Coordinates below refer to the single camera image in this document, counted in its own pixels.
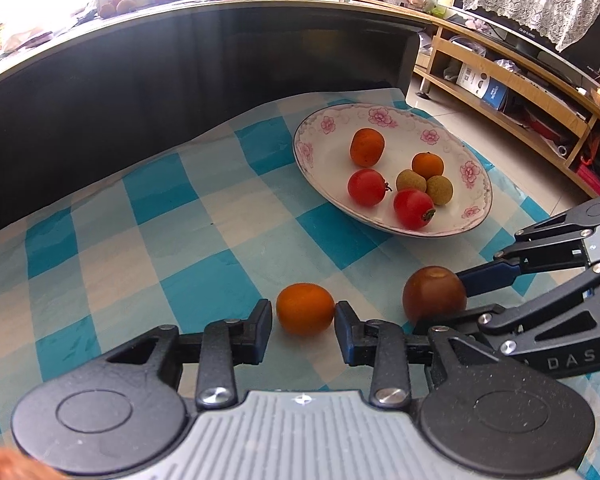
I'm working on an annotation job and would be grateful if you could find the wooden television stand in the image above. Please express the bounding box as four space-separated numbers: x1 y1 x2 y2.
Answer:
327 0 600 200

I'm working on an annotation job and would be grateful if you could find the tan longan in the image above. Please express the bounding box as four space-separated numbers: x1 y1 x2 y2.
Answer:
426 175 454 206
396 169 427 194

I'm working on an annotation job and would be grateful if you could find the black television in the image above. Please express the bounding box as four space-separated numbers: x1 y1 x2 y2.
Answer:
452 0 600 87

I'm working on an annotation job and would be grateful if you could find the dark red plum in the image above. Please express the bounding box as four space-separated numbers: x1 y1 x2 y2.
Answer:
402 266 468 325

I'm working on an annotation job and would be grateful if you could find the white floral plate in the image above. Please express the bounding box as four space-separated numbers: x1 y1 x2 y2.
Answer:
293 102 493 237

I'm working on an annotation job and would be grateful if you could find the dark wooden table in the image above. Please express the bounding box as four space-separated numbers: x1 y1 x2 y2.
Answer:
0 0 422 266

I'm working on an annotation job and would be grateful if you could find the small orange mandarin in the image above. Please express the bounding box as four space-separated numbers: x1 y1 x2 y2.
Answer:
411 152 445 180
276 283 336 337
350 128 385 168

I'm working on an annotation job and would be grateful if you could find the blue white carton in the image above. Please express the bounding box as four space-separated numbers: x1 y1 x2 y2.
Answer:
456 61 509 111

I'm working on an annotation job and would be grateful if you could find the red tomato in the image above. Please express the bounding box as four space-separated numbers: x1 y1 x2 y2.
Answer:
393 188 437 230
347 168 392 207

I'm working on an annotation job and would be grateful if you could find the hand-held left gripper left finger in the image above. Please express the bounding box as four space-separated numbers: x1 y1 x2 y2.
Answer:
102 299 274 409

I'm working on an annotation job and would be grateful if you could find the blue white checked tablecloth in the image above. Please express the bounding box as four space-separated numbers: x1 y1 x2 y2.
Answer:
0 87 600 480

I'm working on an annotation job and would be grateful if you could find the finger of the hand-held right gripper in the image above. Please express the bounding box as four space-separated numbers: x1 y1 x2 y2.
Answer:
412 260 600 361
455 196 600 298

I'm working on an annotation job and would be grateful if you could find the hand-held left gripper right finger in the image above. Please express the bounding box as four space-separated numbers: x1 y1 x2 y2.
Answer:
334 301 523 409

